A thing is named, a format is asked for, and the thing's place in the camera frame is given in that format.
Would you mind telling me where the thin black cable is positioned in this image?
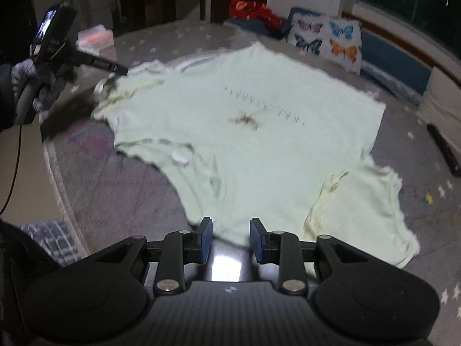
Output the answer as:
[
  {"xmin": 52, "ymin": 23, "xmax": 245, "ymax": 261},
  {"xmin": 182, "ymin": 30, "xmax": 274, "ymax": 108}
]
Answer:
[{"xmin": 0, "ymin": 123, "xmax": 23, "ymax": 214}]

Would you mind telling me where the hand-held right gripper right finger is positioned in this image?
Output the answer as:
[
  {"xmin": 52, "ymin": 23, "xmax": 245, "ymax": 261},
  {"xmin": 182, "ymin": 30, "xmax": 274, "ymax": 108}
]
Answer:
[{"xmin": 250, "ymin": 218, "xmax": 371, "ymax": 295}]

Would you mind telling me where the butterfly print pillow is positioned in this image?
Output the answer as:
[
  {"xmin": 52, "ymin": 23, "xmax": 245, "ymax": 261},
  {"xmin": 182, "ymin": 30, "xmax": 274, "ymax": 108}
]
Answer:
[{"xmin": 284, "ymin": 7, "xmax": 364, "ymax": 76}]

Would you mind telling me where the black remote control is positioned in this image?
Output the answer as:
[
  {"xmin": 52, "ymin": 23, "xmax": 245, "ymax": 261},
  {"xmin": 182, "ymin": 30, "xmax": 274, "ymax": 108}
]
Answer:
[{"xmin": 427, "ymin": 124, "xmax": 461, "ymax": 177}]

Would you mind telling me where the person's left hand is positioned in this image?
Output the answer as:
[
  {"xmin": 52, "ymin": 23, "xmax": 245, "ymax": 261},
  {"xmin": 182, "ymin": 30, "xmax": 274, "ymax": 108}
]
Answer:
[{"xmin": 10, "ymin": 59, "xmax": 68, "ymax": 113}]

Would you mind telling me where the large window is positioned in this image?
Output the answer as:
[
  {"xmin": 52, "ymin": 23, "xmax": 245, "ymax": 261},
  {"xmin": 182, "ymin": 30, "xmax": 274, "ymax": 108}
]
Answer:
[{"xmin": 356, "ymin": 0, "xmax": 461, "ymax": 53}]

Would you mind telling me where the grey checkered cushion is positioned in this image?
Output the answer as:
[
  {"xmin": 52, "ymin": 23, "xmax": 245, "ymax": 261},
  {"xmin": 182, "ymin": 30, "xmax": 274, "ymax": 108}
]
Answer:
[{"xmin": 20, "ymin": 218, "xmax": 89, "ymax": 264}]

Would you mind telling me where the grey pillow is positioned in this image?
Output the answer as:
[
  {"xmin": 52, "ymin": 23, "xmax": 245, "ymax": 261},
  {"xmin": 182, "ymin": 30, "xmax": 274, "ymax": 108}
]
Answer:
[{"xmin": 420, "ymin": 67, "xmax": 461, "ymax": 138}]

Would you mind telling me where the red patterned cloth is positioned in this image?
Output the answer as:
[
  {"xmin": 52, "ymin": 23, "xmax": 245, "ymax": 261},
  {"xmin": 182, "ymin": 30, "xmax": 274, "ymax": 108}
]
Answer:
[{"xmin": 228, "ymin": 0, "xmax": 283, "ymax": 29}]

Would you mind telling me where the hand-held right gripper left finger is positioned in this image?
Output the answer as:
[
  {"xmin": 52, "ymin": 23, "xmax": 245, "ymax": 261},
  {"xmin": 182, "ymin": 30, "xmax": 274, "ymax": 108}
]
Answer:
[{"xmin": 94, "ymin": 217, "xmax": 213, "ymax": 296}]

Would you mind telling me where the translucent plastic box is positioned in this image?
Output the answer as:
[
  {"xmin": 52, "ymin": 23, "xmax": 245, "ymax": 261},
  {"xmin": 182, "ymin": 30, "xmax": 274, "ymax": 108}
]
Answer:
[{"xmin": 77, "ymin": 25, "xmax": 115, "ymax": 53}]

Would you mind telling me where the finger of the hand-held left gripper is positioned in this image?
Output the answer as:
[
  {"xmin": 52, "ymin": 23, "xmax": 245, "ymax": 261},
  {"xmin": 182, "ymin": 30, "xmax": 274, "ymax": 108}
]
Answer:
[
  {"xmin": 73, "ymin": 48, "xmax": 129, "ymax": 76},
  {"xmin": 93, "ymin": 74, "xmax": 119, "ymax": 102}
]

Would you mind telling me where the grey star printed tablecloth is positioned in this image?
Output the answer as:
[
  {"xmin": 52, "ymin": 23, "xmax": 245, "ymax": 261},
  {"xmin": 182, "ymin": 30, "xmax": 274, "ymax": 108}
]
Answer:
[{"xmin": 43, "ymin": 20, "xmax": 461, "ymax": 332}]

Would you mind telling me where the pale green t-shirt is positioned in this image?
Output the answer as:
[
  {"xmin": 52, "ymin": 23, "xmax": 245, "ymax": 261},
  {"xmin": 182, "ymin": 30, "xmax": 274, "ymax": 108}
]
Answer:
[{"xmin": 92, "ymin": 41, "xmax": 420, "ymax": 269}]

